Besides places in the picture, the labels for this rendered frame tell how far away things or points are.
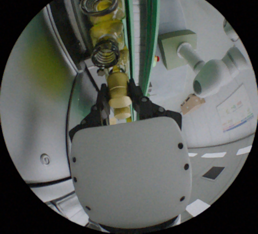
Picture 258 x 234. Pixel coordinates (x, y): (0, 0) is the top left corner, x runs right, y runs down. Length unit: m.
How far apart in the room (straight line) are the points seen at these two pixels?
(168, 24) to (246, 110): 3.50
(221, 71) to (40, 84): 0.41
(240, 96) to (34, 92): 3.78
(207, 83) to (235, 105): 3.44
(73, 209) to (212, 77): 0.48
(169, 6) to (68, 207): 0.76
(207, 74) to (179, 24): 0.37
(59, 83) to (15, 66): 0.12
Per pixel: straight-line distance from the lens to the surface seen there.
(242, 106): 3.68
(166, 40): 0.48
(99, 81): 0.49
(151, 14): 0.32
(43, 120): 0.16
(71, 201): 0.22
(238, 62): 0.34
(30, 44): 0.19
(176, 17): 0.58
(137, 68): 0.45
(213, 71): 0.30
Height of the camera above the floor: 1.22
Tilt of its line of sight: 26 degrees down
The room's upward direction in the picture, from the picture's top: 170 degrees clockwise
